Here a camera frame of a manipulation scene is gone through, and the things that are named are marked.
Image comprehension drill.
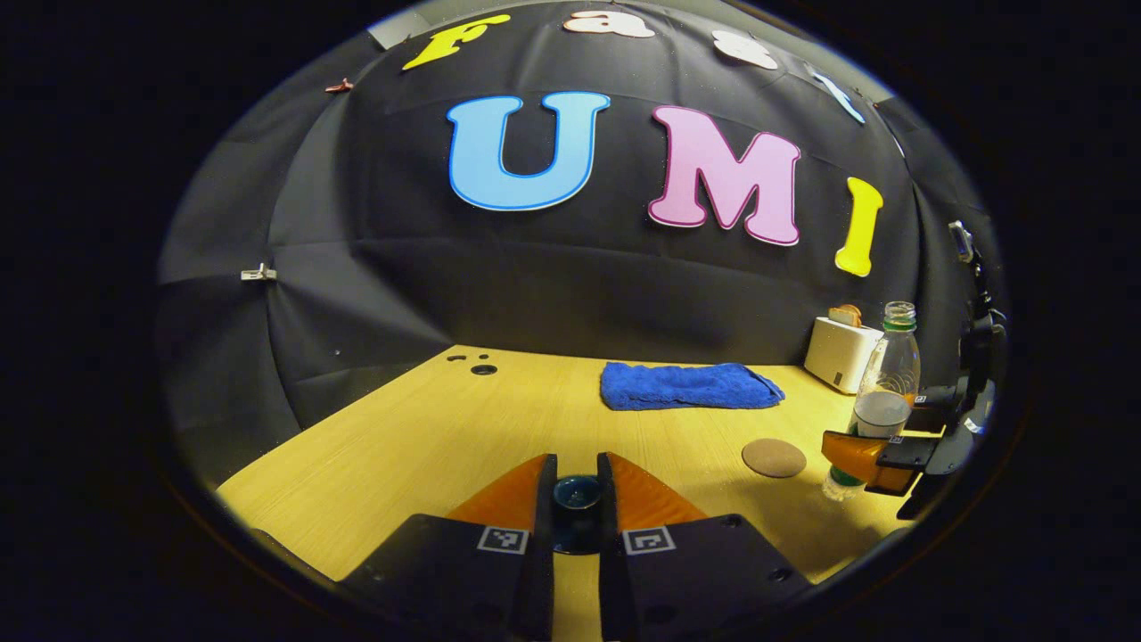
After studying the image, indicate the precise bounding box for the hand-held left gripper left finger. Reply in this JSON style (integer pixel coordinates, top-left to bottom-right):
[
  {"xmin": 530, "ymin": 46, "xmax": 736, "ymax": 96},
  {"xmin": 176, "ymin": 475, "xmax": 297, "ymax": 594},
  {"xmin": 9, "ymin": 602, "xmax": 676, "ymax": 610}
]
[{"xmin": 339, "ymin": 453, "xmax": 558, "ymax": 641}]

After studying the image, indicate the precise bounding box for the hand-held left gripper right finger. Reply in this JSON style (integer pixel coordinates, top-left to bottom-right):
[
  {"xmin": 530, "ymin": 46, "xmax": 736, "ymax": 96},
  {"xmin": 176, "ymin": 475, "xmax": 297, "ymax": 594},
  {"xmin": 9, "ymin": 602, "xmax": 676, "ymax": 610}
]
[{"xmin": 597, "ymin": 452, "xmax": 812, "ymax": 641}]

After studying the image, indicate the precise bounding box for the clear plastic water bottle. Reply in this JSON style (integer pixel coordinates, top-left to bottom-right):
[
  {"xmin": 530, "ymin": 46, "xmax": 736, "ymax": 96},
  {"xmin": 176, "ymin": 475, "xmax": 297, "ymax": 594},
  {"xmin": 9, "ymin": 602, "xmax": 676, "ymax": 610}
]
[{"xmin": 822, "ymin": 301, "xmax": 922, "ymax": 502}]

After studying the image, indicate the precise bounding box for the round brown coaster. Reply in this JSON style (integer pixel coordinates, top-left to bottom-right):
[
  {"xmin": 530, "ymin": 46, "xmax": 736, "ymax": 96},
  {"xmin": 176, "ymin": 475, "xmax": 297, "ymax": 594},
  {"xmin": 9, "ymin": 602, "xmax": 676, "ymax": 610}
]
[{"xmin": 742, "ymin": 438, "xmax": 808, "ymax": 479}]

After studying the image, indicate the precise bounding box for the white toaster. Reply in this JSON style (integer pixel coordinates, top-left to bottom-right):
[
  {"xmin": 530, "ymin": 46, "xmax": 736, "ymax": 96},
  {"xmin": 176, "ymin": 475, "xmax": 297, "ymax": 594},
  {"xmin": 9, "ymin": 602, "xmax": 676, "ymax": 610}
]
[{"xmin": 804, "ymin": 317, "xmax": 885, "ymax": 395}]

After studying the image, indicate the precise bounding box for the blue towel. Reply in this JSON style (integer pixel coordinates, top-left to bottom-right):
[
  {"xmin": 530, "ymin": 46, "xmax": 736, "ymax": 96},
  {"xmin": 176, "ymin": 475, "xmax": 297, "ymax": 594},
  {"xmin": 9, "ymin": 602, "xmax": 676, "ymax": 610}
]
[{"xmin": 600, "ymin": 361, "xmax": 786, "ymax": 412}]

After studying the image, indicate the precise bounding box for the black backdrop cloth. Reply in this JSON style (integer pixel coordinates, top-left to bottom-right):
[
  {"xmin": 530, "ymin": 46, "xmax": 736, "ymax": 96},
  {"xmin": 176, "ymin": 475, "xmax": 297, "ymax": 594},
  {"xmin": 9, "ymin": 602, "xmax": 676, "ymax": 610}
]
[{"xmin": 156, "ymin": 0, "xmax": 999, "ymax": 465}]

